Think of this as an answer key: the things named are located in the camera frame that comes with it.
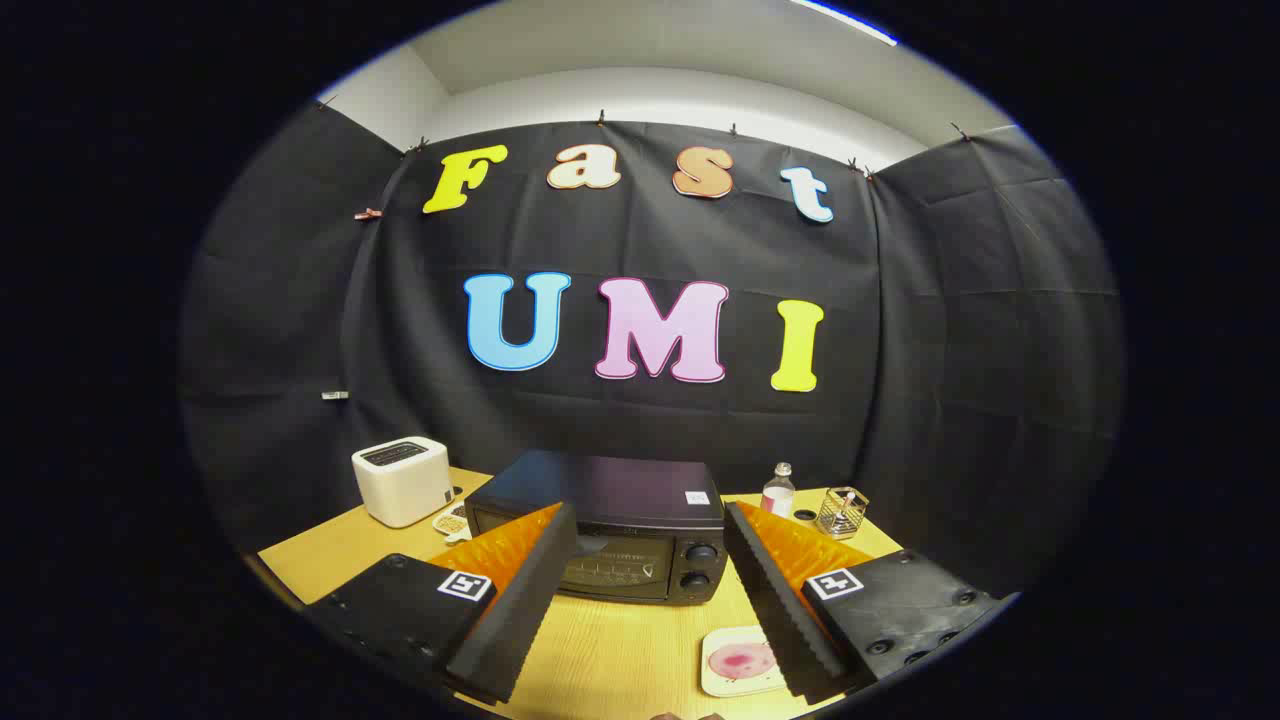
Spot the black toaster oven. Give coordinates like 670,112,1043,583
464,449,728,606

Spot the white bread toaster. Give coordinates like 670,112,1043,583
351,437,456,529

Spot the metal wire holder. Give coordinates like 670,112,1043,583
815,486,870,541

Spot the pink ham slice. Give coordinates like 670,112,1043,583
708,642,779,681

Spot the cream square plate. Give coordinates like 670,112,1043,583
700,626,791,699

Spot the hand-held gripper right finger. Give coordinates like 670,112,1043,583
723,501,1002,707

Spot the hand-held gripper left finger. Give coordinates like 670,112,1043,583
305,502,579,705

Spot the clear bottle with white label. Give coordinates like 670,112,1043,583
762,462,797,519

